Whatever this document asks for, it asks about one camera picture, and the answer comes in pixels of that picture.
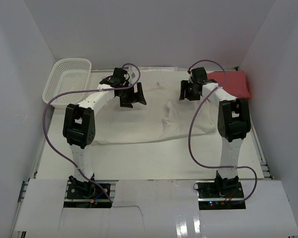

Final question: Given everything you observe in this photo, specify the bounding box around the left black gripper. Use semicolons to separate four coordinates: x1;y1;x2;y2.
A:
117;82;146;108

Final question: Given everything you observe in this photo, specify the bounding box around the white t shirt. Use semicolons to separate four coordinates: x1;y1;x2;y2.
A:
92;81;217;145

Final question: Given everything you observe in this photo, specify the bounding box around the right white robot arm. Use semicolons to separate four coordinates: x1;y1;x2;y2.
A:
179;67;251;198

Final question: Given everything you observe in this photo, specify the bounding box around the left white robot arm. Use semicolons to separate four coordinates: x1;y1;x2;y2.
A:
63;67;147;198

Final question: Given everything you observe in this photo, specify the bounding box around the folded red t shirt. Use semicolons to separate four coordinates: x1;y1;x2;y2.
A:
207;71;251;99

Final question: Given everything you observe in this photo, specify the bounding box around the white plastic basket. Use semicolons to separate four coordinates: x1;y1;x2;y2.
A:
42;58;92;103

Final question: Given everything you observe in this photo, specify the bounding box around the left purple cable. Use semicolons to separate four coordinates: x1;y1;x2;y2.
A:
43;63;141;204

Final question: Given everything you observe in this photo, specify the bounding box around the purple cable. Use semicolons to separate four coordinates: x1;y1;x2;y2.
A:
43;63;141;204
187;59;258;203

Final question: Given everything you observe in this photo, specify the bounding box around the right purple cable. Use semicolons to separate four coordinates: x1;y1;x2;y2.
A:
187;59;258;203

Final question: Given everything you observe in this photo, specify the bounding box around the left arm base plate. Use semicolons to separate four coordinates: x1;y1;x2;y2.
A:
64;176;115;209

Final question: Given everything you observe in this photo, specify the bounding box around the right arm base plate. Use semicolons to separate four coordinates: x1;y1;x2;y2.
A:
193;181;246;211

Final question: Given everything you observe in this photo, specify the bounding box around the aluminium frame rail left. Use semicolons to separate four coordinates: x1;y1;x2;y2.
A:
9;109;55;238

